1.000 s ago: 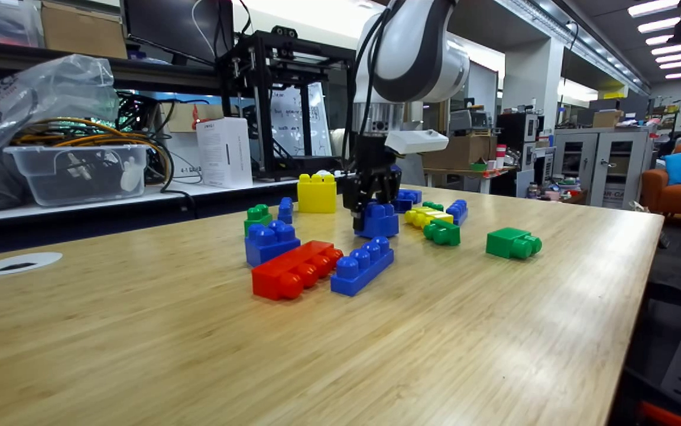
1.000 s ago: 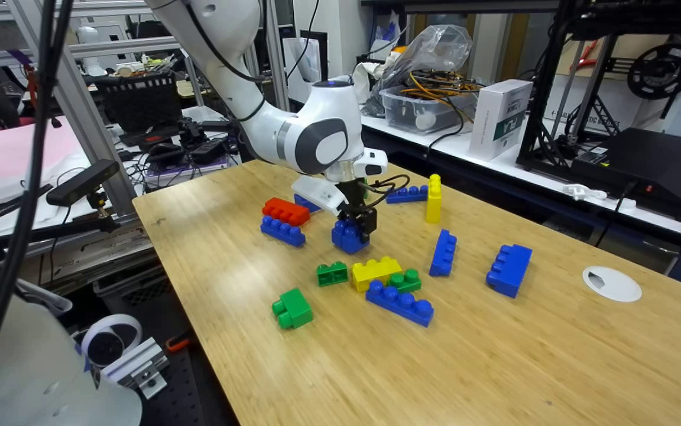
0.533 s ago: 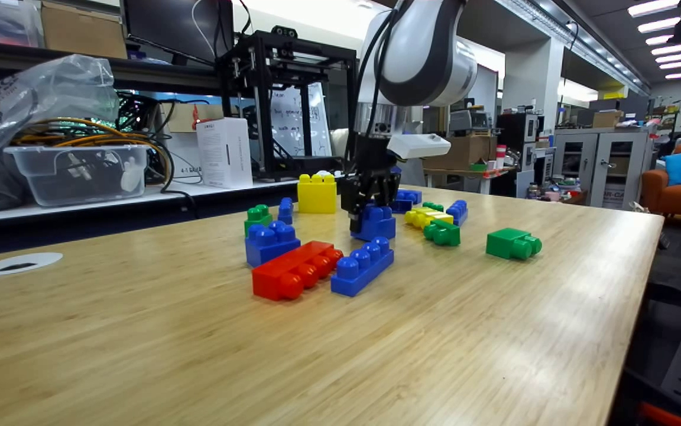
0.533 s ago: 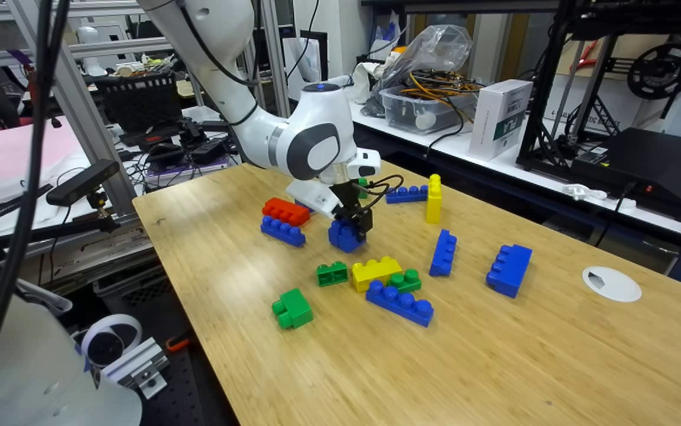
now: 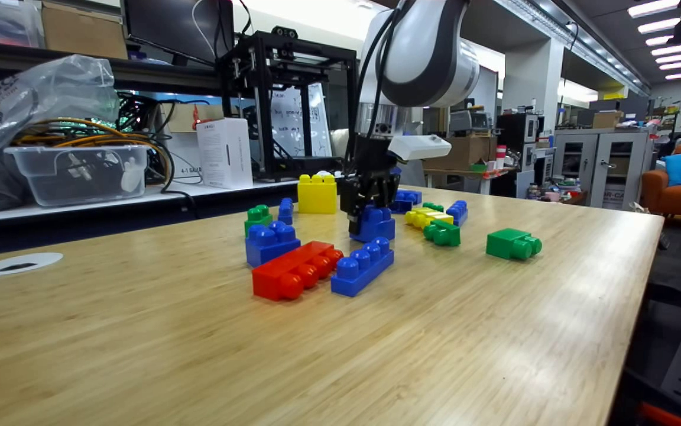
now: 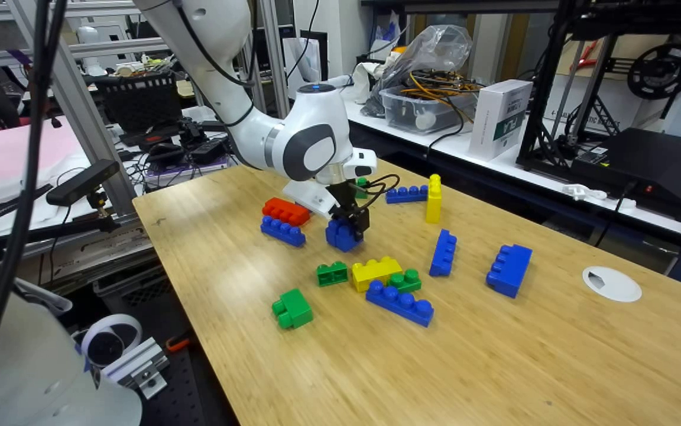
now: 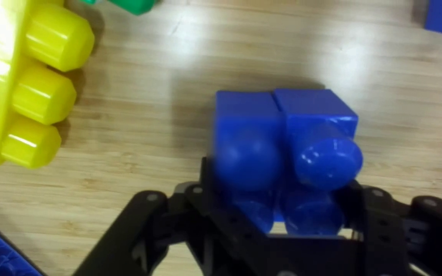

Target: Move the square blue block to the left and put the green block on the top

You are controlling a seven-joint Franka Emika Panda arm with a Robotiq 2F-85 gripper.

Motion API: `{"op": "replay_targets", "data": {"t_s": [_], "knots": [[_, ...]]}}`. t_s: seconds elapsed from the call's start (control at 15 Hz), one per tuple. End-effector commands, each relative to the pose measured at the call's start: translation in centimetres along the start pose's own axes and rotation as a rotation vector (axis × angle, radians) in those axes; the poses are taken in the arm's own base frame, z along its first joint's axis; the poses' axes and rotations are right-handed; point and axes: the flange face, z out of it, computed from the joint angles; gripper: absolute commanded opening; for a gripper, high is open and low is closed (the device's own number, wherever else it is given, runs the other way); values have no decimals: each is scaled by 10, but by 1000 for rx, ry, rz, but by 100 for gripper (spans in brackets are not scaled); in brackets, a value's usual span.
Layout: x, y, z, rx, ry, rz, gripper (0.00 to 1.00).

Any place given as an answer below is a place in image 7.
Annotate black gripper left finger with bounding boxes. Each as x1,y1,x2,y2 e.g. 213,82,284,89
72,155,264,276

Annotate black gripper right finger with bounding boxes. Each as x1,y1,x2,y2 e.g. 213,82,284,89
342,181,442,276

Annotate square blue toy block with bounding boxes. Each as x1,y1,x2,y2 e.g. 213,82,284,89
213,88,365,238

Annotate yellow toy block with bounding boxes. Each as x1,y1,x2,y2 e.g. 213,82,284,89
0,0,96,172

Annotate green toy block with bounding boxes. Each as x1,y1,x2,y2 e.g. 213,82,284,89
81,0,159,17

